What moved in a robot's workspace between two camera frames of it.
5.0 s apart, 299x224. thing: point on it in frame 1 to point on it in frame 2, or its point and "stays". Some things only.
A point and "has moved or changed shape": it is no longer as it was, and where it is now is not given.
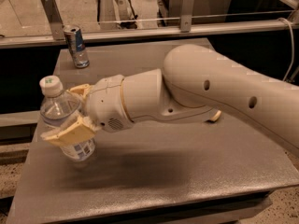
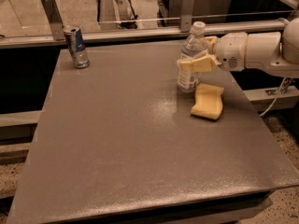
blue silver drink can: [76, 42] stays
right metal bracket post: [188, 7] stays
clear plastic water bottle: [59, 106] has moved or changed shape
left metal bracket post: [53, 14] stays
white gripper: [104, 105] to [230, 51]
